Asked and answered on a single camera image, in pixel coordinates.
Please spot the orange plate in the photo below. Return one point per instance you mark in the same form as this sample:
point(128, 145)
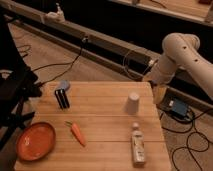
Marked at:
point(36, 141)

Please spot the black stand left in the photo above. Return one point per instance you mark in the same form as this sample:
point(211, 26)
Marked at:
point(16, 88)

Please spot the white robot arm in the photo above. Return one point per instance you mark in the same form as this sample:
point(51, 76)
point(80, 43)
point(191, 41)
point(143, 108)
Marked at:
point(180, 50)

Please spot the blue power box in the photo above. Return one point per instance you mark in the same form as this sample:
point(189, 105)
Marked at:
point(178, 108)

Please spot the black eraser block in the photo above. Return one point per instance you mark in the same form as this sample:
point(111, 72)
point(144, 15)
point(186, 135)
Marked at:
point(62, 99)

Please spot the orange toy carrot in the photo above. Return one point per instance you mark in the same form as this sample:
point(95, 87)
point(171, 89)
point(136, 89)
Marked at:
point(77, 133)

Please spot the white plastic bottle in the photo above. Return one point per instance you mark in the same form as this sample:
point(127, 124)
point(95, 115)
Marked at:
point(137, 144)

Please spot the long metal rail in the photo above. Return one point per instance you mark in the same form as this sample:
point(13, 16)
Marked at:
point(115, 28)

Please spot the white object on rail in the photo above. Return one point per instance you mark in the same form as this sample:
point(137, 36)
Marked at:
point(58, 15)

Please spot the blue grey small object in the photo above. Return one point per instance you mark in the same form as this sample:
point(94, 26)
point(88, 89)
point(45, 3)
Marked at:
point(64, 84)

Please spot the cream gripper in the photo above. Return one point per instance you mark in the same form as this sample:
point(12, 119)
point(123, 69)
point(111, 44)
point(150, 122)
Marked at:
point(159, 92)

